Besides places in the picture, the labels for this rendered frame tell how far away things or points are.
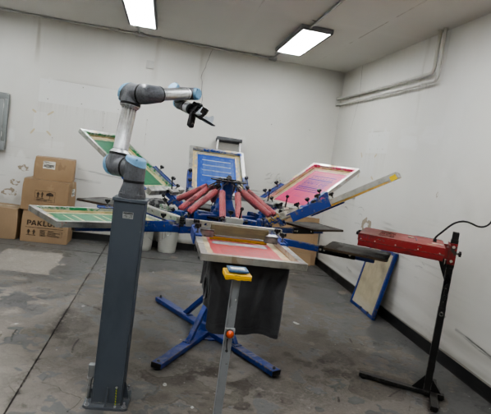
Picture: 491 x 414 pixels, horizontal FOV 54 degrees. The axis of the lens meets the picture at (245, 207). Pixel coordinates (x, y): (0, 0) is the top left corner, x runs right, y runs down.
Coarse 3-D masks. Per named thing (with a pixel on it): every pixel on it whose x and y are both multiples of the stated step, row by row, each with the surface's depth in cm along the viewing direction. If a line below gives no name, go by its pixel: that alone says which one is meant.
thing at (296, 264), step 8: (200, 240) 285; (200, 248) 261; (280, 248) 305; (288, 248) 299; (200, 256) 249; (208, 256) 250; (216, 256) 250; (224, 256) 251; (232, 256) 252; (240, 256) 254; (288, 256) 285; (296, 256) 276; (248, 264) 254; (256, 264) 254; (264, 264) 255; (272, 264) 256; (280, 264) 257; (288, 264) 257; (296, 264) 258; (304, 264) 259
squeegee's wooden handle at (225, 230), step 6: (210, 228) 310; (216, 228) 309; (222, 228) 309; (228, 228) 310; (234, 228) 310; (240, 228) 311; (246, 228) 312; (252, 228) 313; (216, 234) 309; (222, 234) 310; (228, 234) 310; (234, 234) 311; (240, 234) 312; (246, 234) 312; (252, 234) 313; (258, 234) 314; (264, 234) 314; (264, 240) 315
